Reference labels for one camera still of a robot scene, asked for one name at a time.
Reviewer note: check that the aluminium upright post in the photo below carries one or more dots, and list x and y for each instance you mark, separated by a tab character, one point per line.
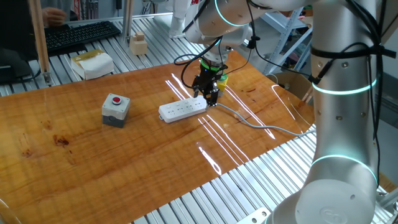
127	18

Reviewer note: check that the white four-socket power strip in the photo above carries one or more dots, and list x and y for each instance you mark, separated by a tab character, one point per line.
177	113

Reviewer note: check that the grey metal shelf frame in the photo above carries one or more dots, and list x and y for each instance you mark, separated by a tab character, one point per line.
284	39

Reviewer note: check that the wooden upright post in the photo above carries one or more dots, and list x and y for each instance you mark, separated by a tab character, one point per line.
38	37

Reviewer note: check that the white cardboard box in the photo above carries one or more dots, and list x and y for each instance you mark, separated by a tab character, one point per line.
93	65

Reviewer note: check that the person's bare hand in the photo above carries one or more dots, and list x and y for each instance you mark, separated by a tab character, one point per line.
54	17

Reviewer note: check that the wood-grain table mat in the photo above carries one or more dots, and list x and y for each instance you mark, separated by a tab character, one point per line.
93	161

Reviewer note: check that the white machine base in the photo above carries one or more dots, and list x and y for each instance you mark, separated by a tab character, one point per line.
177	25

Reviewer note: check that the red button grey box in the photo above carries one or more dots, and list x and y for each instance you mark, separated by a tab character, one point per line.
115	112

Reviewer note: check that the wooden block puzzle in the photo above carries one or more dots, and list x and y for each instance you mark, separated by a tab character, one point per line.
138	46

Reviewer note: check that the black computer keyboard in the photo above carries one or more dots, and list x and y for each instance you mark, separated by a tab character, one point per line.
77	34

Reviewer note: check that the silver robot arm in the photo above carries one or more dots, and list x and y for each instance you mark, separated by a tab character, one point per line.
342	124

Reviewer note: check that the green button yellow box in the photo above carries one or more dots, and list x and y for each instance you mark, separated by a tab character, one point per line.
222	84

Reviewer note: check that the brown wooden sticks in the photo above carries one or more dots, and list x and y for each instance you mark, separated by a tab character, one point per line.
308	95

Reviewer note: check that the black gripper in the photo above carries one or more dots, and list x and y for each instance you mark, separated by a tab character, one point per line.
205	77

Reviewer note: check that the white metal bracket plate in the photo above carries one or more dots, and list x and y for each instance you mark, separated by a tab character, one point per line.
253	217

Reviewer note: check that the brown cardboard box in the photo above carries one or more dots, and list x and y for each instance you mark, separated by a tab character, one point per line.
292	84

